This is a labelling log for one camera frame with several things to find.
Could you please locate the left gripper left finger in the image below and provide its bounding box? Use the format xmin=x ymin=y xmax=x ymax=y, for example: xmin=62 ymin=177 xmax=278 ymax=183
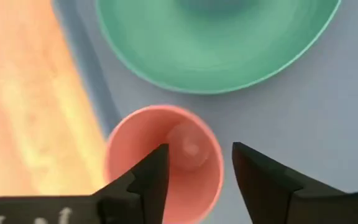
xmin=93 ymin=143 xmax=170 ymax=224

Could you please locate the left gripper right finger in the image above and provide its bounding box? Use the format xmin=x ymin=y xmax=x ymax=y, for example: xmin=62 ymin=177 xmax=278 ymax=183
xmin=232 ymin=141 xmax=348 ymax=224

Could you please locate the pink plastic cup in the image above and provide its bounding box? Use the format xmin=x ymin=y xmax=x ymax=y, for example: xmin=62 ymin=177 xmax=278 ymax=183
xmin=103 ymin=104 xmax=225 ymax=224

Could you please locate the teal plastic plate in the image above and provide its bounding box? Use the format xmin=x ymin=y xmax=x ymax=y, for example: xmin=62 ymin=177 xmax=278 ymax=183
xmin=95 ymin=0 xmax=343 ymax=95

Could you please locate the blue plastic tray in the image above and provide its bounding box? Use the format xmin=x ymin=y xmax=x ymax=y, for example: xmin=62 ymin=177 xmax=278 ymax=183
xmin=52 ymin=0 xmax=358 ymax=224

